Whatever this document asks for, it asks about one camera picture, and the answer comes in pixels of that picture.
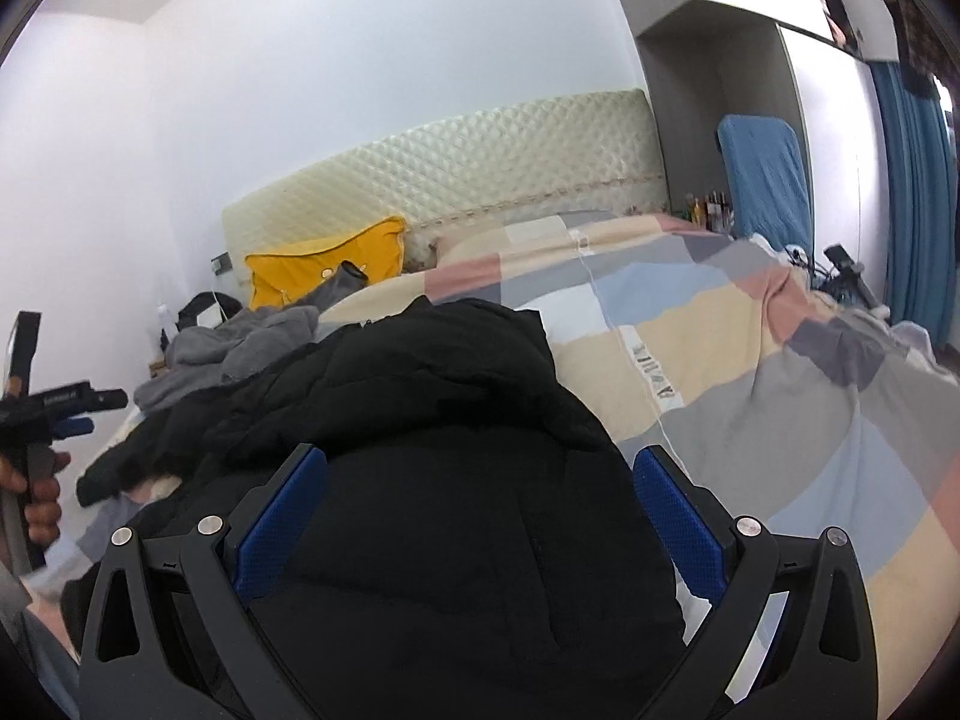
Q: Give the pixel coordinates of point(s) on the white cloth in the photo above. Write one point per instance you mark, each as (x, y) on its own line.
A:
(911, 336)

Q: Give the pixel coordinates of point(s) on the brown nightstand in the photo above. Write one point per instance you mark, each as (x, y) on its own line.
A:
(160, 367)

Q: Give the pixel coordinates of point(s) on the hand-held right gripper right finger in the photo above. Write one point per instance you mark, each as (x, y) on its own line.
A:
(679, 525)

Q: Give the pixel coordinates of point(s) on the blue towel on chair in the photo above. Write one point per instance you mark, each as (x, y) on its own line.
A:
(765, 180)

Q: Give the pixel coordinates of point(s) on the black puffer jacket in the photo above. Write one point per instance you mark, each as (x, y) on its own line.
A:
(450, 502)

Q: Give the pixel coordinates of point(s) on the white flat device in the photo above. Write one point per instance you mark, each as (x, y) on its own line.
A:
(211, 314)

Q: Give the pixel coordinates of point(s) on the person's jeans legs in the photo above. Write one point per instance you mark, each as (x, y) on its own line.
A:
(49, 664)

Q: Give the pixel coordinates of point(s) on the row of cosmetic bottles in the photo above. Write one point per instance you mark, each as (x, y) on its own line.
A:
(709, 211)

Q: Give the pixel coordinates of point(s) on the person's left hand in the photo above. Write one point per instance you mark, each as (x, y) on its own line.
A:
(45, 510)

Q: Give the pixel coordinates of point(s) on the blue curtain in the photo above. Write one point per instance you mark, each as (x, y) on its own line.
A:
(915, 225)

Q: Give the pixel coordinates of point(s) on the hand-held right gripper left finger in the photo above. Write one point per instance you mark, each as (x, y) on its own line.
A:
(281, 525)

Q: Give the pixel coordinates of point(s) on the pastel checkered duvet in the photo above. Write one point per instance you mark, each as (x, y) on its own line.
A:
(750, 405)

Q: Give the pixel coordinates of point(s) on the grey fleece garment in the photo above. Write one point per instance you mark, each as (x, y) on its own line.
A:
(247, 337)

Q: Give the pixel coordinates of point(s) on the black bag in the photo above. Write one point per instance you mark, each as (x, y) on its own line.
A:
(196, 304)

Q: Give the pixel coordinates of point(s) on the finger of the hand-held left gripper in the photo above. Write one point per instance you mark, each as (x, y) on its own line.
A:
(75, 426)
(82, 397)

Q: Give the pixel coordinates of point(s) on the fluffy plush toy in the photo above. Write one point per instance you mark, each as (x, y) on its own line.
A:
(421, 249)

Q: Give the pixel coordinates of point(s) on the black camera stand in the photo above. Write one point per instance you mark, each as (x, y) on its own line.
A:
(847, 266)

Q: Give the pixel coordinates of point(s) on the wall socket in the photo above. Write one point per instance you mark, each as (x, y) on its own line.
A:
(220, 263)

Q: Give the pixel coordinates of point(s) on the cream quilted headboard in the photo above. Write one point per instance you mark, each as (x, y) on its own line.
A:
(487, 157)

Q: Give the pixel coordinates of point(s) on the yellow pillow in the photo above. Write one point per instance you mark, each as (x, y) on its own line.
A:
(315, 262)

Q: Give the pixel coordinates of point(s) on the grey and white wardrobe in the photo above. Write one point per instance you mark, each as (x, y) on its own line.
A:
(750, 30)

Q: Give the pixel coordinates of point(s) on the dark patterned hanging cloth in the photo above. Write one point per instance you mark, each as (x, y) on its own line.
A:
(916, 30)

